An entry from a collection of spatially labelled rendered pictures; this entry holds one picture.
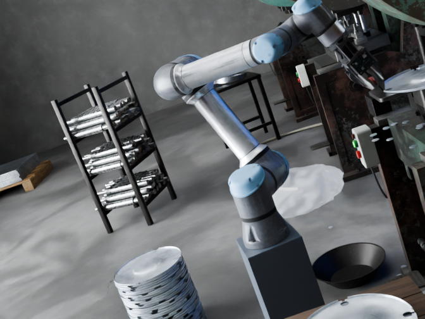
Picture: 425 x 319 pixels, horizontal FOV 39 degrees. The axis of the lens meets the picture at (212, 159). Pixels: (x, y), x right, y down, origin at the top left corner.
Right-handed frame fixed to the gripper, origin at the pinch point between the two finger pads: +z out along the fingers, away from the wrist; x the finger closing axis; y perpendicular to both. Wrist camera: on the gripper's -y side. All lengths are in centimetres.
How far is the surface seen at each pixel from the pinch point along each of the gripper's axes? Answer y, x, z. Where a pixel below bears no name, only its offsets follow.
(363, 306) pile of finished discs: 39, -44, 26
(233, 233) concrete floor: -128, -92, 45
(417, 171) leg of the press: 26.9, -10.7, 14.8
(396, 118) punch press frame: -14.3, -0.9, 16.0
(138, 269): -46, -111, 2
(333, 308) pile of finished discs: 36, -50, 23
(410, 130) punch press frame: 1.8, -2.0, 15.5
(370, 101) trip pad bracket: -27.0, -1.9, 10.1
